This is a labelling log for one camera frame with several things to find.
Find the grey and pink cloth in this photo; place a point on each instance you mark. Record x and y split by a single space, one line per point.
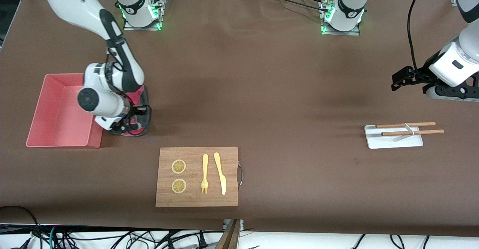
137 93

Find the pink plastic bin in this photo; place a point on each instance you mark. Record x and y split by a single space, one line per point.
56 121

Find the lemon slice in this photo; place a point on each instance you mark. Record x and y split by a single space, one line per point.
179 166
179 186

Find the yellow plastic fork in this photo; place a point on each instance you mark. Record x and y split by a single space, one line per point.
205 166

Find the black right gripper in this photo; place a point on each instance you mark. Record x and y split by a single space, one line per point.
135 111

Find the wooden plank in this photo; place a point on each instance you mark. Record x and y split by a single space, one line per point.
229 237

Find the small metal bracket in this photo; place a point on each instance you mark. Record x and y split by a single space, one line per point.
241 224

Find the black power plug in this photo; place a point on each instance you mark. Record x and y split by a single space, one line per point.
203 241

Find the wooden cutting board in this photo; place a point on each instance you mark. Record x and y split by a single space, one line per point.
196 200

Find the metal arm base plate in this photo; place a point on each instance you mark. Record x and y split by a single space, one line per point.
144 28
342 33

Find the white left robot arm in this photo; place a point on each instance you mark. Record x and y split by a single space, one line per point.
469 43

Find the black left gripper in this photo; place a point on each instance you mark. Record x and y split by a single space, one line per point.
421 72

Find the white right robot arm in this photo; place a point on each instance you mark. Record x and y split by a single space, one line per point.
75 5

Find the white metal rack base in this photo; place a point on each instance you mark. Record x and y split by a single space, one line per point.
378 142

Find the yellow plastic knife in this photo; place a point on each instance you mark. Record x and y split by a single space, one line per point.
219 170

